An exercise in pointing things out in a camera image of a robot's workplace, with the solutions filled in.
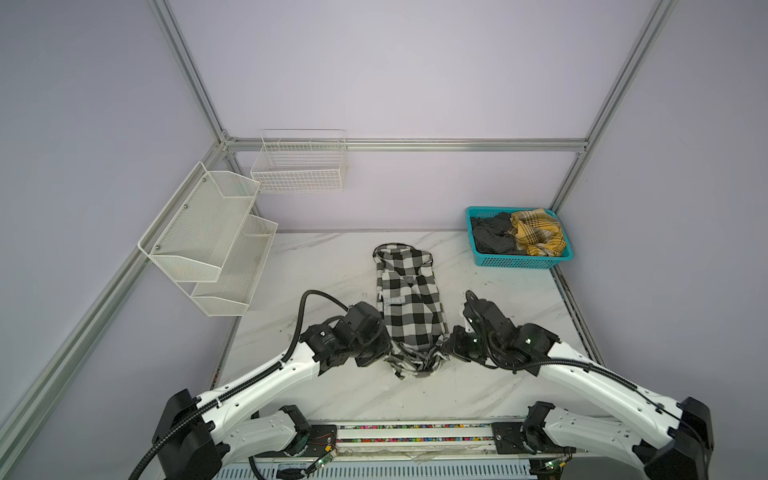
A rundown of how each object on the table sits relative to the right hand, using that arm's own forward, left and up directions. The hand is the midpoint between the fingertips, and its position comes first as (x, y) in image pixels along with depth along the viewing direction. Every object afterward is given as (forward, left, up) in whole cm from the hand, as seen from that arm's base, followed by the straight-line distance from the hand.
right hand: (438, 347), depth 74 cm
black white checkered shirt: (+17, +6, -11) cm, 21 cm away
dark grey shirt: (+47, -24, -6) cm, 53 cm away
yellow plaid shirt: (+44, -39, -4) cm, 59 cm away
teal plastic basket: (+37, -30, -10) cm, 48 cm away
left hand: (0, +11, -1) cm, 12 cm away
